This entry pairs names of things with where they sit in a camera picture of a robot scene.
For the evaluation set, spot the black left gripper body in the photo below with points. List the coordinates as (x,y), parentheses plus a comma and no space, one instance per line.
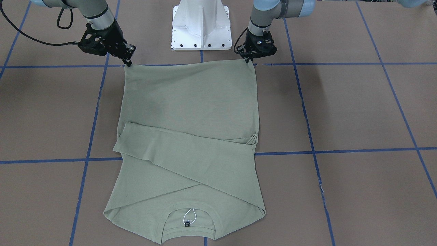
(248,54)

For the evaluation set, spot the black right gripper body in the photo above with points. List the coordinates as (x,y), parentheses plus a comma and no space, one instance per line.
(114,37)

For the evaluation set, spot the olive green long-sleeve shirt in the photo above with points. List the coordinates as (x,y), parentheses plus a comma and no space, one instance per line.
(187,135)

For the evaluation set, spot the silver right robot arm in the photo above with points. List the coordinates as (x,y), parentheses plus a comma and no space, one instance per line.
(96,12)

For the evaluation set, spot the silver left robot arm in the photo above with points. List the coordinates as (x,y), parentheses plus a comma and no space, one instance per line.
(265,11)

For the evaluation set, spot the white metal pedestal base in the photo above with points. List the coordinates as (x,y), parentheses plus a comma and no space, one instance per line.
(201,25)

